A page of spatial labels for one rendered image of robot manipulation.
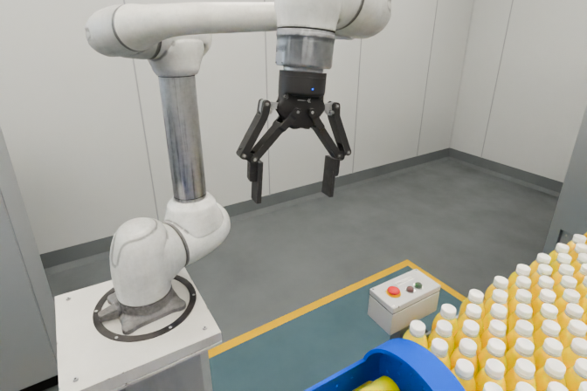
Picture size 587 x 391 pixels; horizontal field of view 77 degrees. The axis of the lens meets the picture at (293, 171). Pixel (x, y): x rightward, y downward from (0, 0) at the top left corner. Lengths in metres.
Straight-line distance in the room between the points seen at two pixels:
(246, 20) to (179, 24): 0.13
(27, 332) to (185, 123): 1.58
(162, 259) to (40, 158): 2.27
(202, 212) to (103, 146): 2.18
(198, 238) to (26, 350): 1.44
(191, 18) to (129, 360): 0.83
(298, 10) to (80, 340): 1.01
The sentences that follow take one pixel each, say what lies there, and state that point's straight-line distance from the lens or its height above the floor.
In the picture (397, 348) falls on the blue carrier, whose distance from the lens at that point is 0.87.
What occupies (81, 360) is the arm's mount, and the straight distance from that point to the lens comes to 1.17.
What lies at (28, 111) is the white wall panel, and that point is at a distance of 3.20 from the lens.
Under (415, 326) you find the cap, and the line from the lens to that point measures 1.11.
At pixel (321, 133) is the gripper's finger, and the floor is 1.67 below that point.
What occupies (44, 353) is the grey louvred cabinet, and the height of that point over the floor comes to 0.26.
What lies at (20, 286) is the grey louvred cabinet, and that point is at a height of 0.69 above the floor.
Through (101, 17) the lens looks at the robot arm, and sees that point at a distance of 0.97.
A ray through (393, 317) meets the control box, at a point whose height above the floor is 1.07.
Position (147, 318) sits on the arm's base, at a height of 1.07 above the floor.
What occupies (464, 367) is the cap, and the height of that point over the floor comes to 1.10.
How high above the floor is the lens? 1.84
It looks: 22 degrees down
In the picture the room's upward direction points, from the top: straight up
